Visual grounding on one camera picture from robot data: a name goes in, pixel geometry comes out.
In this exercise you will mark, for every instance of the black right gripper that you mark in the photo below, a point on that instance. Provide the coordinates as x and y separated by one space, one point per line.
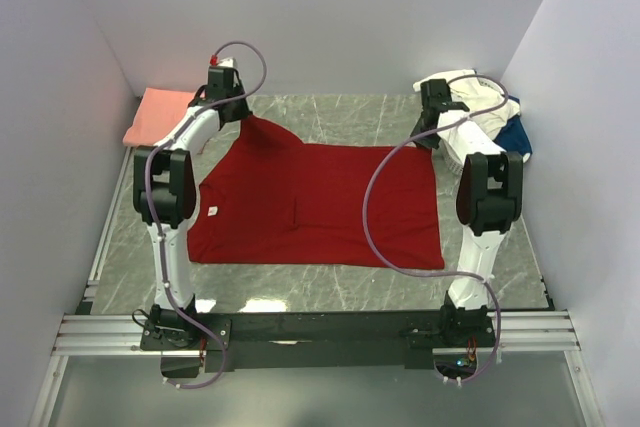
423 141

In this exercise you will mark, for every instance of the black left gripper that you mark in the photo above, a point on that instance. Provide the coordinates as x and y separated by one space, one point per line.
243 113

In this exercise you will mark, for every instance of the red t shirt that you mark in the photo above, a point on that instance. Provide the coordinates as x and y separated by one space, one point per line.
274 199

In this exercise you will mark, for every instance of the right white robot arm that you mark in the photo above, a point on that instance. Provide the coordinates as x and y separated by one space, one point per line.
488 202

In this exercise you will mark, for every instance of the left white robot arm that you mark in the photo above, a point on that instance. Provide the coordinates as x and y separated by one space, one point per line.
165 195

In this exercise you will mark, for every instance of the folded pink t shirt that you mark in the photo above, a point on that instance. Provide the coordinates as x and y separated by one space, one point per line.
158 114

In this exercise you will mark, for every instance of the white laundry basket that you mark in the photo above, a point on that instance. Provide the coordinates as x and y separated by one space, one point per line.
453 160

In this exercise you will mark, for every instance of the blue t shirt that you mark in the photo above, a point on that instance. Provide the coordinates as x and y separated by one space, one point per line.
513 138

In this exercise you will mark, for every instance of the black base beam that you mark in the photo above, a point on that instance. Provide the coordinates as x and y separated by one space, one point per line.
241 341

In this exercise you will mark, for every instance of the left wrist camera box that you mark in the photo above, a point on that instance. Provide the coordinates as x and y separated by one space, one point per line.
217 61

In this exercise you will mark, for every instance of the aluminium rail frame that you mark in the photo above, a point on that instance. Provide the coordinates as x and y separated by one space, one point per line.
528 330

